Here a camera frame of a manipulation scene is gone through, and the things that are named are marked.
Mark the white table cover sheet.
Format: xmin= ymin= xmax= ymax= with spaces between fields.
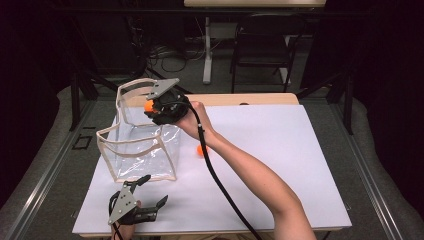
xmin=71 ymin=104 xmax=353 ymax=235

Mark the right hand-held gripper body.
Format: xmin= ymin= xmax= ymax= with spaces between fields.
xmin=145 ymin=77 xmax=192 ymax=127

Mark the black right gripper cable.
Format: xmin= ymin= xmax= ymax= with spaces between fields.
xmin=163 ymin=100 xmax=265 ymax=240

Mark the wooden table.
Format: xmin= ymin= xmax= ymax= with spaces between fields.
xmin=78 ymin=92 xmax=344 ymax=240

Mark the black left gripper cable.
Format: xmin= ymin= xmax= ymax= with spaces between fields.
xmin=108 ymin=190 xmax=125 ymax=240

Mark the bundle of floor cables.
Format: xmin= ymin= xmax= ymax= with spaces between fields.
xmin=146 ymin=41 xmax=208 ymax=73

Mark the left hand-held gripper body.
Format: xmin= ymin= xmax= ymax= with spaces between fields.
xmin=107 ymin=184 xmax=158 ymax=226

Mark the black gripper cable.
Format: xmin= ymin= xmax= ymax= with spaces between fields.
xmin=108 ymin=190 xmax=125 ymax=240
xmin=163 ymin=100 xmax=265 ymax=240

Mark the clear plastic bag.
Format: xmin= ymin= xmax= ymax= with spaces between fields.
xmin=95 ymin=77 xmax=183 ymax=184

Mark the person's left hand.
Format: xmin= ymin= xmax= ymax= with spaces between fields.
xmin=111 ymin=199 xmax=143 ymax=240

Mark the black metal stand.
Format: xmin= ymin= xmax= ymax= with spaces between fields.
xmin=68 ymin=71 xmax=101 ymax=132
xmin=296 ymin=71 xmax=355 ymax=136

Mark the person's right hand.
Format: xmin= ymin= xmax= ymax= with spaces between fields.
xmin=173 ymin=100 xmax=218 ymax=142

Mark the black folding chair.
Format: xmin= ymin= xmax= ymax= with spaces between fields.
xmin=229 ymin=13 xmax=308 ymax=94

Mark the white-legged desk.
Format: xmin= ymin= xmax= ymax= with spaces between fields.
xmin=183 ymin=0 xmax=327 ymax=85

